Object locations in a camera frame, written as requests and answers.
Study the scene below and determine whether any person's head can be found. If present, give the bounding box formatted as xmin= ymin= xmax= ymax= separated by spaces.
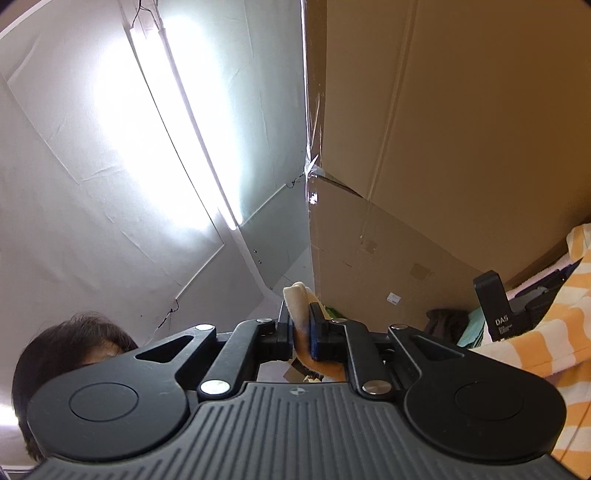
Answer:
xmin=11 ymin=311 xmax=139 ymax=462

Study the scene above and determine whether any orange striped shirt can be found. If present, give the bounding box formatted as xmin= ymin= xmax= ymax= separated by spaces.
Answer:
xmin=281 ymin=224 xmax=591 ymax=467

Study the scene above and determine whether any ceiling light tube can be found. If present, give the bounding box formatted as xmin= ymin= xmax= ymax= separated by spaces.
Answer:
xmin=128 ymin=23 xmax=242 ymax=232

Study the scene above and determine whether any thin black cable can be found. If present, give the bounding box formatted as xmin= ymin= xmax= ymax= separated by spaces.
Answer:
xmin=131 ymin=0 xmax=160 ymax=26

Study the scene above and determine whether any small-labelled cardboard box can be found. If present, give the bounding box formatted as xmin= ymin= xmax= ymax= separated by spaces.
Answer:
xmin=307 ymin=173 xmax=492 ymax=326

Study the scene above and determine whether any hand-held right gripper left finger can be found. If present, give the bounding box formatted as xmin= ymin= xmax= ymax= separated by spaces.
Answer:
xmin=136 ymin=302 xmax=294 ymax=400

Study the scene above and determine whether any large labelled cardboard box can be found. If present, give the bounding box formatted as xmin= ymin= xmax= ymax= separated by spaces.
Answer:
xmin=302 ymin=0 xmax=591 ymax=282

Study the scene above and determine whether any teal cloth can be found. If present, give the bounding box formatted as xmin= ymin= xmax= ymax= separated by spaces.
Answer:
xmin=457 ymin=307 xmax=486 ymax=349

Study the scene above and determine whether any dark brown garment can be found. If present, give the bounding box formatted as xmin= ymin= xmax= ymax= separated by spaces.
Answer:
xmin=425 ymin=308 xmax=472 ymax=342

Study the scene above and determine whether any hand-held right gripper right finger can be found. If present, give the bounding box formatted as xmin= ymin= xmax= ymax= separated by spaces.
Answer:
xmin=309 ymin=302 xmax=465 ymax=398

